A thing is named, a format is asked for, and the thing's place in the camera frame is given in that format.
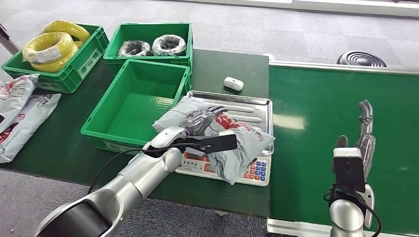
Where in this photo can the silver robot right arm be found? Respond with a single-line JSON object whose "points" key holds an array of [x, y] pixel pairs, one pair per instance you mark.
{"points": [[347, 216]]}

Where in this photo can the white mailer bag black print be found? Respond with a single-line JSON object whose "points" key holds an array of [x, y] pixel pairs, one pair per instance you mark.
{"points": [[26, 122]]}

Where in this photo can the white electronic weighing scale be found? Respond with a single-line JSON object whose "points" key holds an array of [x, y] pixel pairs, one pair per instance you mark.
{"points": [[258, 108]]}

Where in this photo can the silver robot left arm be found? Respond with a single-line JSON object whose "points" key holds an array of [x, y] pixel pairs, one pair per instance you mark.
{"points": [[137, 180]]}

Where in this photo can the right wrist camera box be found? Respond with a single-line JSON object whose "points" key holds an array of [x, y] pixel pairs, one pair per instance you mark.
{"points": [[348, 168]]}

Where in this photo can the empty green plastic crate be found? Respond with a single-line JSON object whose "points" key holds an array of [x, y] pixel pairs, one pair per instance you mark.
{"points": [[137, 111]]}

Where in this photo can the dark metal stand leg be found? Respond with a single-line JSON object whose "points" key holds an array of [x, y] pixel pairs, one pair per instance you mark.
{"points": [[7, 41]]}

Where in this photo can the white mailer bag red print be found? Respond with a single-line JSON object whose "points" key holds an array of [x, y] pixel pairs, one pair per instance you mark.
{"points": [[14, 96]]}

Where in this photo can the green crate with black coils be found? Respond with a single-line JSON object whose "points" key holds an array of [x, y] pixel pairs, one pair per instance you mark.
{"points": [[147, 31]]}

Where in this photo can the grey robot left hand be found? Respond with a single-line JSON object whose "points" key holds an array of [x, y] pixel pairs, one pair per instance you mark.
{"points": [[199, 119]]}

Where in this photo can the black ribbed round floor object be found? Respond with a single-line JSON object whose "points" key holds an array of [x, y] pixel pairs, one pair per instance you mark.
{"points": [[360, 59]]}

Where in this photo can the green crate with yellow coils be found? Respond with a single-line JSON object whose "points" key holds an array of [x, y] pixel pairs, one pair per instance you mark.
{"points": [[77, 67]]}

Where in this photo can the green conveyor belt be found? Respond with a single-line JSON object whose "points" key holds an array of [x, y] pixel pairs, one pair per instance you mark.
{"points": [[304, 147]]}

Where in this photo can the grey plastic mailer package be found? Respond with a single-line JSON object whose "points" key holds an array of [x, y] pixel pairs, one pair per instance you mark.
{"points": [[244, 140]]}

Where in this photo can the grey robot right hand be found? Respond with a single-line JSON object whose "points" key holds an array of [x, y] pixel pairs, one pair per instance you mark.
{"points": [[366, 147]]}

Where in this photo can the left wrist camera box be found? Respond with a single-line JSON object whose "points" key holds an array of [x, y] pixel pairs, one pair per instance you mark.
{"points": [[217, 143]]}

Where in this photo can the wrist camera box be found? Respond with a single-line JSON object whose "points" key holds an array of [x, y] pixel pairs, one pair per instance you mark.
{"points": [[217, 143], [348, 168]]}

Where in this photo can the small white oval device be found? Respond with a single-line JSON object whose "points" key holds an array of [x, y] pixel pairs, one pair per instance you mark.
{"points": [[233, 83]]}

